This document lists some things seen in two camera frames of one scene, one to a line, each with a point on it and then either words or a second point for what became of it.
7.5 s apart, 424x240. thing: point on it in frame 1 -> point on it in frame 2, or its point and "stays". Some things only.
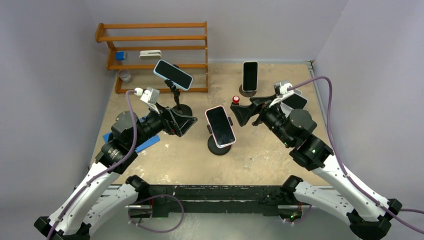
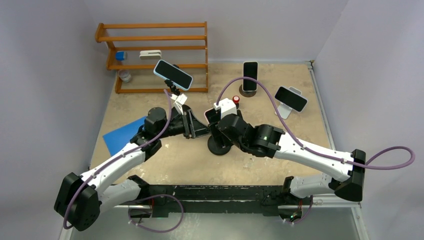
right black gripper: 243,113 -> 216,134
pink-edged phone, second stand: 180,77 stays
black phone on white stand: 295,101 stays
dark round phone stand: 248,94 stays
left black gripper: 173,121 -> 190,124
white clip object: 150,54 stays
